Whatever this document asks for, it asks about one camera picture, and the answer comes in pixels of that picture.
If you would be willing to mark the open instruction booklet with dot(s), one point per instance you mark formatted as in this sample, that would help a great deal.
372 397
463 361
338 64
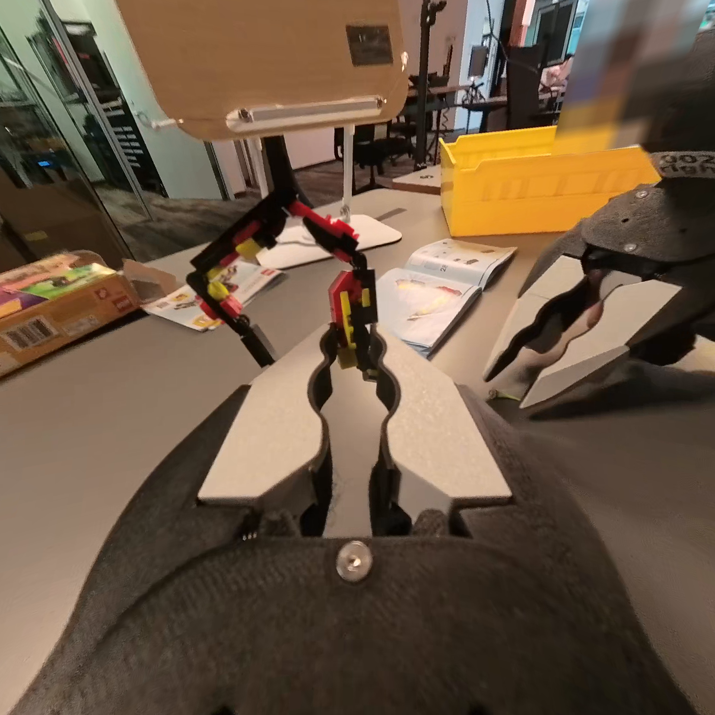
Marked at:
441 301

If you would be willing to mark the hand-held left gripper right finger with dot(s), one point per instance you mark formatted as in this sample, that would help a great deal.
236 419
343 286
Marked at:
441 441

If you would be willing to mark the orange cardboard lego box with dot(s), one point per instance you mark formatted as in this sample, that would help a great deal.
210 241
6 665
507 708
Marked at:
56 324

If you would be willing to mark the closed instruction booklet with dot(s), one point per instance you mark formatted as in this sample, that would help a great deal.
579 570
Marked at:
262 282

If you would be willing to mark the yellow plastic bin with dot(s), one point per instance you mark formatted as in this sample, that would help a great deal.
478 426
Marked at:
530 201

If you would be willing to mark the yellow-green lego claw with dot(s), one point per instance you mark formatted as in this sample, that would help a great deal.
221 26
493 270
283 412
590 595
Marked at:
505 395

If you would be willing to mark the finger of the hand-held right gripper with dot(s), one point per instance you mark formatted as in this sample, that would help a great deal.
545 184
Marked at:
536 296
620 318

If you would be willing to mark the black tripod stand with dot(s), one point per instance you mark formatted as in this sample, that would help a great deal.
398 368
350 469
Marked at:
427 84

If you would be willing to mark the black red yellow lego model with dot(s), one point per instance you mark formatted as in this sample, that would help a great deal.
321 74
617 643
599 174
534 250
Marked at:
349 296

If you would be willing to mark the wooden board on white stand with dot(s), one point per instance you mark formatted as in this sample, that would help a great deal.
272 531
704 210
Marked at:
251 56

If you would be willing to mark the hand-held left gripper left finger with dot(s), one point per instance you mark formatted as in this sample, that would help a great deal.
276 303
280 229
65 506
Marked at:
268 435

